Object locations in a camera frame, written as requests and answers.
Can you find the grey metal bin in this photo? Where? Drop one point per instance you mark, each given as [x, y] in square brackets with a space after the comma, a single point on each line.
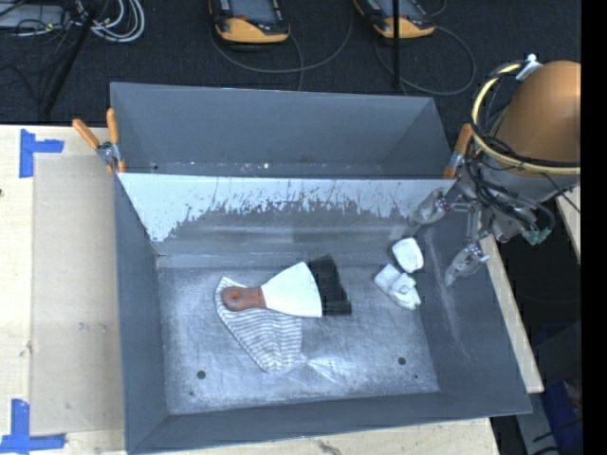
[284, 126]

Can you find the white rounded block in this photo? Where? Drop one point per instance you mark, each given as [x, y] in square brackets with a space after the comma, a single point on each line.
[408, 254]

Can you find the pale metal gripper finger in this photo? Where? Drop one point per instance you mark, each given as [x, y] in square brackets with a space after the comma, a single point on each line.
[467, 261]
[434, 206]

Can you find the white lumpy object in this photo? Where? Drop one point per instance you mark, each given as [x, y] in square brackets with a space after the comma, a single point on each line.
[400, 289]

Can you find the white striped cloth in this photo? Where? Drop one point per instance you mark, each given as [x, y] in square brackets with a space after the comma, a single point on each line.
[270, 339]

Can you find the brown cardboard board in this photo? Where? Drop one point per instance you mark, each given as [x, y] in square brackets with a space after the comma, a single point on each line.
[71, 278]

